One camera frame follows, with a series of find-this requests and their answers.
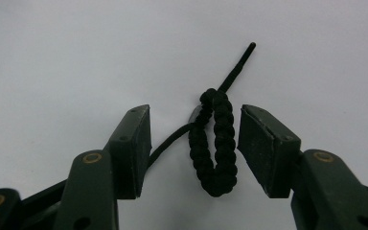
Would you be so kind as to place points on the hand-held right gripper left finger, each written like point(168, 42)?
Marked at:
point(131, 150)

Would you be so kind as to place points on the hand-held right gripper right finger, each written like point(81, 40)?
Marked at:
point(268, 153)

